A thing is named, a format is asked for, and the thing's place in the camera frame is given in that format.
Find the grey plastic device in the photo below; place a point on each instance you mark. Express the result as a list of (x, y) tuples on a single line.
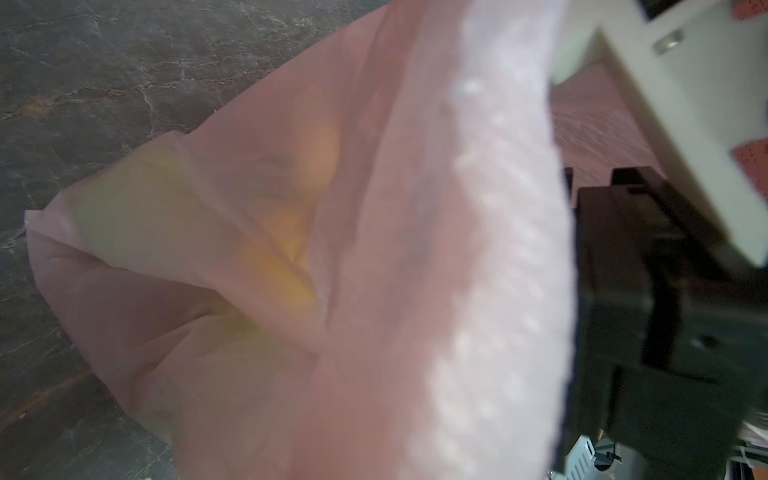
[(590, 460)]

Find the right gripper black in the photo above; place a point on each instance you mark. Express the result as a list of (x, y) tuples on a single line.
[(671, 331)]

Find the pink plastic bag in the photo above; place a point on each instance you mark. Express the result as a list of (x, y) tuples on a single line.
[(360, 268)]

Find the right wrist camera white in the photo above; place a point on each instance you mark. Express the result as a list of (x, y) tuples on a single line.
[(678, 85)]

